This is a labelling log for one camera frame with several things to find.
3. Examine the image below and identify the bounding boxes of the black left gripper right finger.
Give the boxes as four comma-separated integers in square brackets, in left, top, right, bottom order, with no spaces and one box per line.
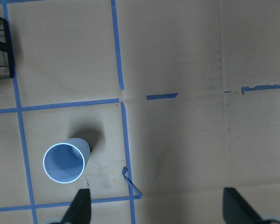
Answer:
[223,188,263,224]

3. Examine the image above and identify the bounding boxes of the blue plastic cup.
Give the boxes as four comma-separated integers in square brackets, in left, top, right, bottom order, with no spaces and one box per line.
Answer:
[42,138,91,184]

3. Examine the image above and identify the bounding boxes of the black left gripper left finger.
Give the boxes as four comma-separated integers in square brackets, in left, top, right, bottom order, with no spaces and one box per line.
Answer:
[61,189,91,224]

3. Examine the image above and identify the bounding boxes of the black wire cup rack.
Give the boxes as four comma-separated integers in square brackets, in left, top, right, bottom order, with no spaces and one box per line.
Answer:
[0,17,14,79]

